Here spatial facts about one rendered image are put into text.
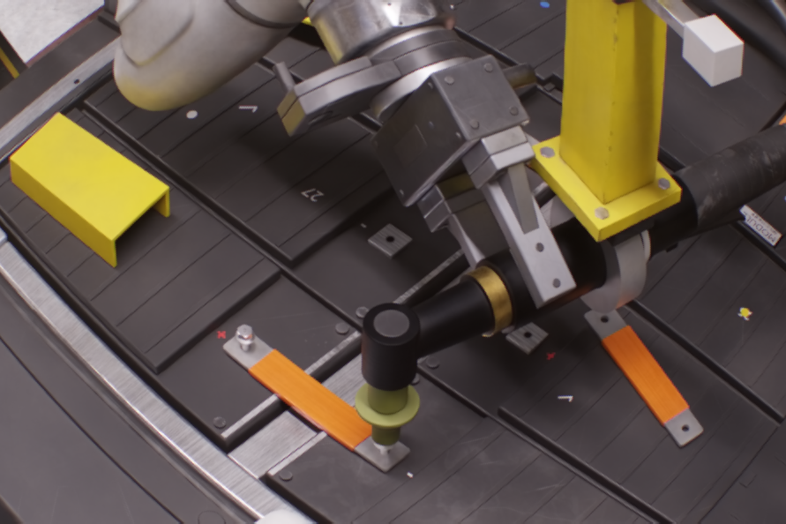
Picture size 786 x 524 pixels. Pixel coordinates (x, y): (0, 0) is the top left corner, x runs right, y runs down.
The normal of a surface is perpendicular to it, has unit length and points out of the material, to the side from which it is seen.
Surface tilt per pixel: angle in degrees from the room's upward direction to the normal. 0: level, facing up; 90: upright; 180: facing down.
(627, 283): 79
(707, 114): 0
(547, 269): 30
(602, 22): 90
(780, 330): 0
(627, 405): 0
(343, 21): 64
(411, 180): 90
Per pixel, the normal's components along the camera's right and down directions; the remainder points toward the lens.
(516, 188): 0.47, 0.21
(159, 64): -0.40, 0.58
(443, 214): -0.85, 0.36
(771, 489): 0.04, -0.68
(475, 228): 0.29, -0.27
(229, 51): 0.12, 0.86
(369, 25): -0.31, 0.02
